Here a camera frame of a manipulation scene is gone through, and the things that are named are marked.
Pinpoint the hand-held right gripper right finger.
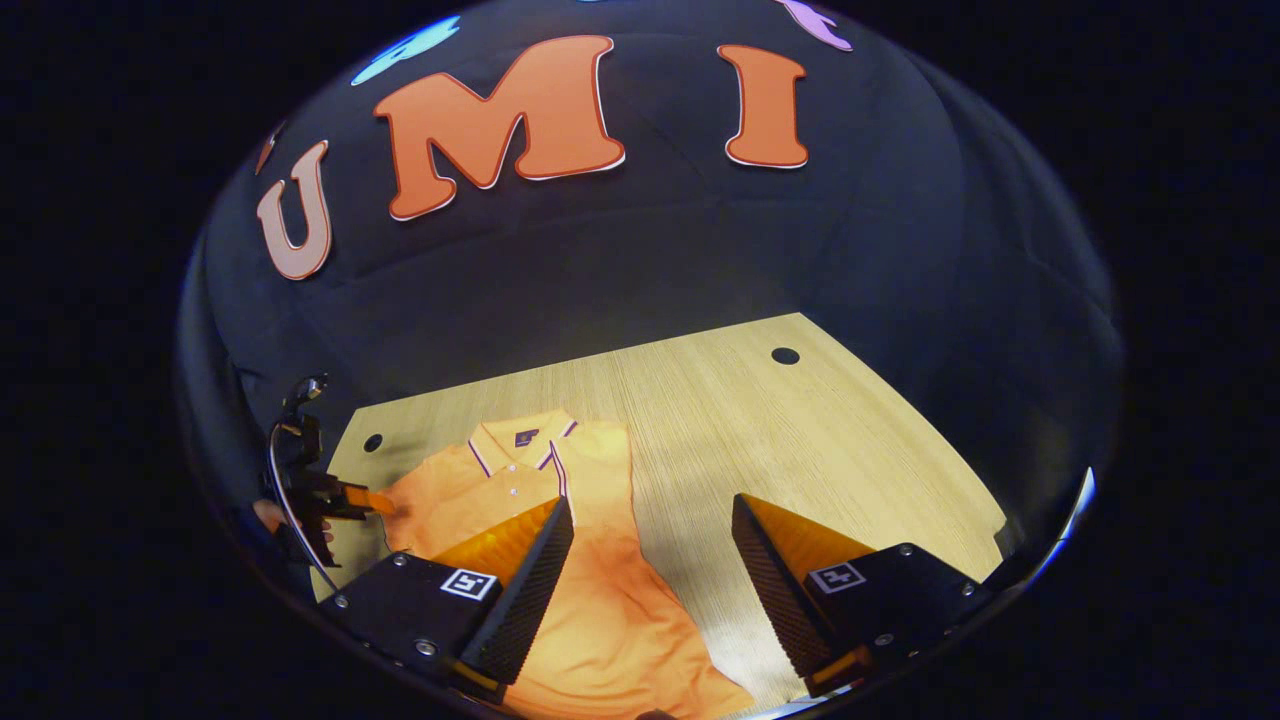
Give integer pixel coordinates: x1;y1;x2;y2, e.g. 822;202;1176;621
730;493;991;699

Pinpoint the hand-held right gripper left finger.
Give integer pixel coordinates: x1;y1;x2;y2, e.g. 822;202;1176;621
318;497;577;701

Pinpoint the orange T-shirt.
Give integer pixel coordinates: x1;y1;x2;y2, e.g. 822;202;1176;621
378;410;757;720

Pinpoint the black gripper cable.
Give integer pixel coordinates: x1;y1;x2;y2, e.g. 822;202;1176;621
265;418;341;596

